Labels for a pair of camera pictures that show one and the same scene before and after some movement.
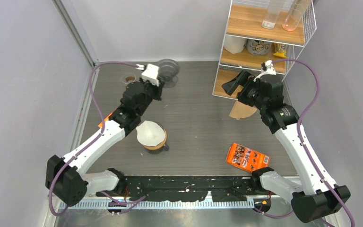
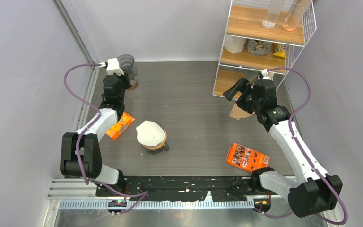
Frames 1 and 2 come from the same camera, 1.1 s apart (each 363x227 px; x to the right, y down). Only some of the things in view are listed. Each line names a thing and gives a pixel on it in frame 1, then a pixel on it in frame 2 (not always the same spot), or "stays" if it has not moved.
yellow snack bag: (280, 50) stays
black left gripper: (158, 89) -> (125, 78)
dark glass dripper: (168, 70) -> (126, 62)
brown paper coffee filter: (240, 110) stays
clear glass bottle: (271, 18) stays
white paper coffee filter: (150, 133) stays
